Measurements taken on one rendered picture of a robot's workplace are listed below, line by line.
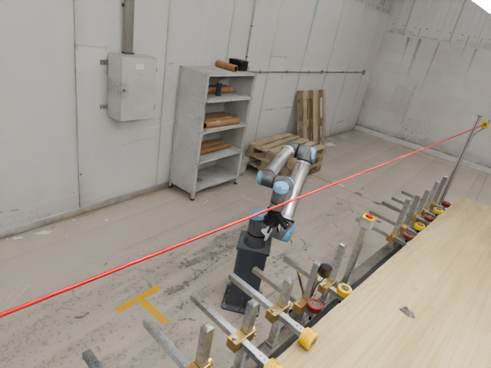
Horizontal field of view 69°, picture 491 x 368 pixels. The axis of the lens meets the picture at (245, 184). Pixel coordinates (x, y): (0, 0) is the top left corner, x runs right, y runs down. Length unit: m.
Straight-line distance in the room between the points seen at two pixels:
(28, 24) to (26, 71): 0.35
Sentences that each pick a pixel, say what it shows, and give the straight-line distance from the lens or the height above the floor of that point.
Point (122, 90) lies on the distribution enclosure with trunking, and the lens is 3.61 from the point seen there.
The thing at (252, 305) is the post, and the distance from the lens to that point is 1.50.
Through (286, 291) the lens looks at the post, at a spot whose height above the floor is 1.06.
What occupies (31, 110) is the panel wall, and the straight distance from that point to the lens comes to 3.53.
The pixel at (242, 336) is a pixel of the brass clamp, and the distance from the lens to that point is 1.60.
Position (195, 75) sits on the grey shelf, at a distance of 4.12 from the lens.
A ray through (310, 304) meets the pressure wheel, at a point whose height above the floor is 0.91.
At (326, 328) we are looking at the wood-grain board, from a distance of 1.86.
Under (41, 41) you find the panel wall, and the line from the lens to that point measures 3.46.
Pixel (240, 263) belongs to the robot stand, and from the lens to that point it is 2.81.
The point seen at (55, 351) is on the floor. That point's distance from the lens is 2.84.
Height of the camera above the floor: 2.15
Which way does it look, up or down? 25 degrees down
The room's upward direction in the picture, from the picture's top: 11 degrees clockwise
